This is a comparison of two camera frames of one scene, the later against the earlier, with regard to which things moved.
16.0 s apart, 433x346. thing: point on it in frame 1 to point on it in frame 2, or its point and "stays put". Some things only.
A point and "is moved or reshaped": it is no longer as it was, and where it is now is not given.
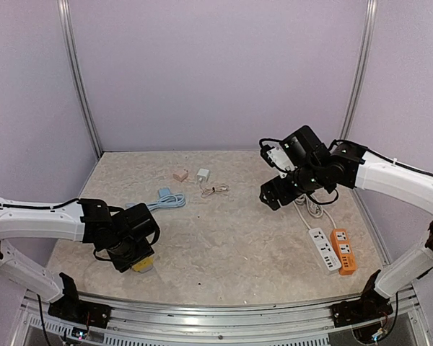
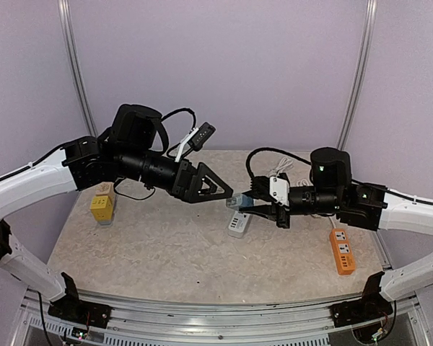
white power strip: (325, 249) to (237, 224)
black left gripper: (143, 251) to (187, 182)
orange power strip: (343, 246) stays put
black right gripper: (271, 192) to (281, 211)
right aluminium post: (362, 70) stays put
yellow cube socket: (144, 265) is moved or reshaped
